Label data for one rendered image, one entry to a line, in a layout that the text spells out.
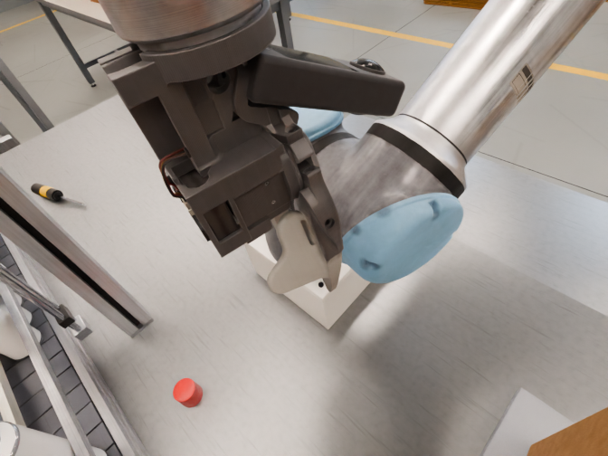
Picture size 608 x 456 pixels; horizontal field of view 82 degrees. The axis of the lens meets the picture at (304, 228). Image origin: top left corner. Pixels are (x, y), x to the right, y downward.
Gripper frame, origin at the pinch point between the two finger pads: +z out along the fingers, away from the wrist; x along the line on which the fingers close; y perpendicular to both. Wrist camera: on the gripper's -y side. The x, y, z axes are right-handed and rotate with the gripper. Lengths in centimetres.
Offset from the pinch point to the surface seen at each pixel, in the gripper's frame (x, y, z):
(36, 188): -81, 36, 21
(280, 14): -182, -95, 40
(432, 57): -177, -216, 111
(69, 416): -9.9, 31.3, 14.6
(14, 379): -27, 43, 22
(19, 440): -5.5, 31.6, 7.3
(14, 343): -29, 39, 17
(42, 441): -6.1, 31.7, 10.4
